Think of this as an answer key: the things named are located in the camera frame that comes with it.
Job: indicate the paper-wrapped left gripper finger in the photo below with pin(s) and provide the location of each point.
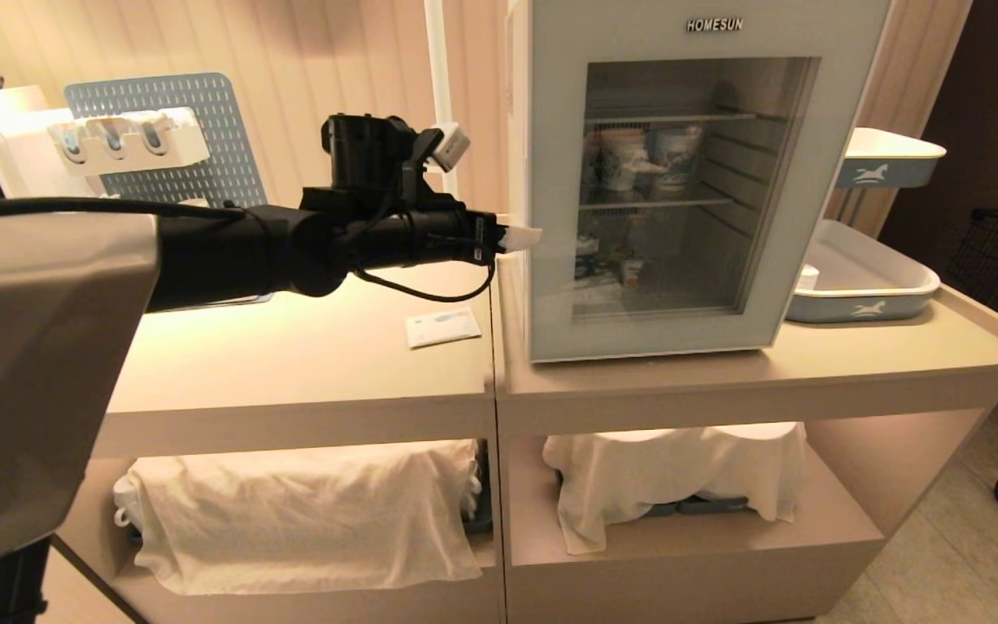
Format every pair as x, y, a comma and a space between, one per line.
521, 229
518, 243

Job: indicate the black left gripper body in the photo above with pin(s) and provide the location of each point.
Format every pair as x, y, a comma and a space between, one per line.
447, 238

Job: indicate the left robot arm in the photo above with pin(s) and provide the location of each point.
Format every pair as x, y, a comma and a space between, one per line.
31, 364

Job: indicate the white mini fridge cabinet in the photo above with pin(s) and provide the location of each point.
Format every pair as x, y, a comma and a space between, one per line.
518, 130

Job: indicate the flat white sachet packet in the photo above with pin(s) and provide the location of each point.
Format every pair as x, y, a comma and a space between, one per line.
443, 329

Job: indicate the small yogurt cup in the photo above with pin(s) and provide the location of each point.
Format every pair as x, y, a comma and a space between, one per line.
631, 273

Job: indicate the printed paper cup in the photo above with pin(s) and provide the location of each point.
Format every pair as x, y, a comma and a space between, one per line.
622, 163
678, 159

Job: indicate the white support pole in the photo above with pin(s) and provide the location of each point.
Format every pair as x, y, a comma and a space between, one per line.
440, 61

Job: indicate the beige counter cabinet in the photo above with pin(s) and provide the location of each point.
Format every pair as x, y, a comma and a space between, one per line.
291, 373

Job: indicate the blue grey pegboard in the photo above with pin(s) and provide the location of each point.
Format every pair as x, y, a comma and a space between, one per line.
222, 130

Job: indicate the small white cloth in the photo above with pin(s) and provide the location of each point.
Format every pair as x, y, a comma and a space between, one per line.
664, 468

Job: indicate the white capsule holder shelf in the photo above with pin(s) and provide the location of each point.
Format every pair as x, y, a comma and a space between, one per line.
183, 147

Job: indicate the small white cup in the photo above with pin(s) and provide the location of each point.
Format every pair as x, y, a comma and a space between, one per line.
807, 277

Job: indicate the large white cloth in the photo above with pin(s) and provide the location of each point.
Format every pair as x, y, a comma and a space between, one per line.
308, 520

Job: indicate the dark blue tray stack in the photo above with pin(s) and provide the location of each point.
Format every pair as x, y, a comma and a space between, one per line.
707, 506

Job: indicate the blue white horse tray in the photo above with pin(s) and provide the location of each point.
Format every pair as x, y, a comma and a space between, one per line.
863, 286
884, 156

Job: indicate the coffee capsule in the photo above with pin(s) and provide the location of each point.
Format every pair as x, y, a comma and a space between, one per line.
73, 142

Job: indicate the white mugs stack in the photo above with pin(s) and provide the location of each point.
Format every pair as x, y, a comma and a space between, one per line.
124, 503

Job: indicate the white water dispenser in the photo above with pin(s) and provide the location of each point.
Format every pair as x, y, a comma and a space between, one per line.
22, 147

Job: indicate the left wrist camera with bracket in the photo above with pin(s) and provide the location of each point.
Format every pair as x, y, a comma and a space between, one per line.
451, 146

